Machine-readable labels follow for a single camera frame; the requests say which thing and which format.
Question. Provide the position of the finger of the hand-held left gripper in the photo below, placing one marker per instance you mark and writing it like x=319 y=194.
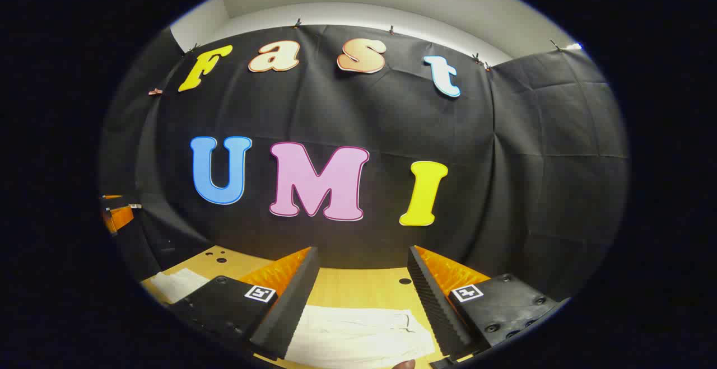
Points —
x=120 y=219
x=115 y=200

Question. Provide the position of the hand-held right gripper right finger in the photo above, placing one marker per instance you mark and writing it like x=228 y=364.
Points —
x=434 y=302

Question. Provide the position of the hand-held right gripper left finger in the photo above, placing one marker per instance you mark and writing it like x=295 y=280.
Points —
x=291 y=302

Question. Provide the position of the white jeans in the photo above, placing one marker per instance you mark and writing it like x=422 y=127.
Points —
x=358 y=335

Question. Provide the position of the black backdrop cloth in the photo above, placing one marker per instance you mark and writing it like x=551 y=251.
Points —
x=358 y=111

